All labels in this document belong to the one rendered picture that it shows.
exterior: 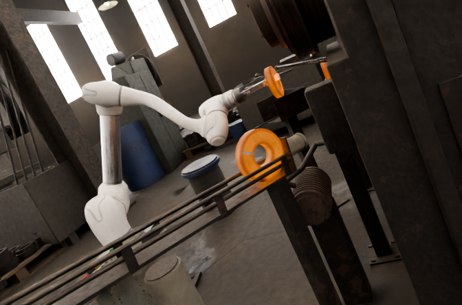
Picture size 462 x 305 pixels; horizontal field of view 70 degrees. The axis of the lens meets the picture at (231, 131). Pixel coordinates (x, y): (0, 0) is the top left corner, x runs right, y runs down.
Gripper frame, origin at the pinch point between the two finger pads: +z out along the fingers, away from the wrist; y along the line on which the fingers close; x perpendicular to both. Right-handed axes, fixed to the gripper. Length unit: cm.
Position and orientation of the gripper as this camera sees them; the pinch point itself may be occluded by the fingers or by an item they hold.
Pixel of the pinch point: (272, 79)
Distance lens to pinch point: 160.3
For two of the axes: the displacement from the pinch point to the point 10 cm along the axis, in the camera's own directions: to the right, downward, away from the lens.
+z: 8.5, -3.8, -3.7
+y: -2.7, 2.9, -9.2
